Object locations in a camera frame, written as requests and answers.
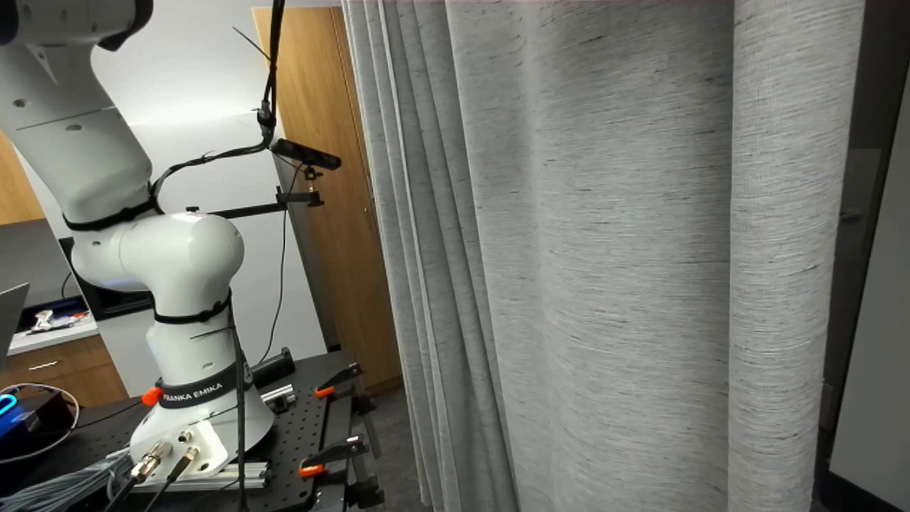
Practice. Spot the wooden wall cabinet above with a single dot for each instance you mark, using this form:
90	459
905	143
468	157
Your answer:
16	189

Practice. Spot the grey fabric curtain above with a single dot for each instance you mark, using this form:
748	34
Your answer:
616	285

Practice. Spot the grey laptop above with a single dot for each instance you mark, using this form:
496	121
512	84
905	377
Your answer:
9	315

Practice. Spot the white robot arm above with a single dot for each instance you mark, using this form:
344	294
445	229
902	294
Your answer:
96	160

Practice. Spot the grey door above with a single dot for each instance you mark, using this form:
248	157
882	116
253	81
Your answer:
869	189

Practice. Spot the small black box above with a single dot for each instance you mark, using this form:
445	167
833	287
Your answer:
275	368

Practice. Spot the black camera mount rod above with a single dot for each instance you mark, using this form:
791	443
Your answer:
258	206

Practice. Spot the wooden drawer cabinet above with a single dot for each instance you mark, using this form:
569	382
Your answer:
59	371

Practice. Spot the wooden door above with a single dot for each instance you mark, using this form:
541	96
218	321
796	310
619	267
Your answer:
341	244

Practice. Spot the blue object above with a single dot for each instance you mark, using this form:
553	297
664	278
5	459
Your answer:
9	416

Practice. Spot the black camera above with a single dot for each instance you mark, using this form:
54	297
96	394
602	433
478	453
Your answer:
307	155

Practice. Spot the white board panel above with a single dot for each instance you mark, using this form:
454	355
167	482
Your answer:
876	398

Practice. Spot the orange emergency stop button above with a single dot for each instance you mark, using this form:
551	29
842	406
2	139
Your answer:
152	395

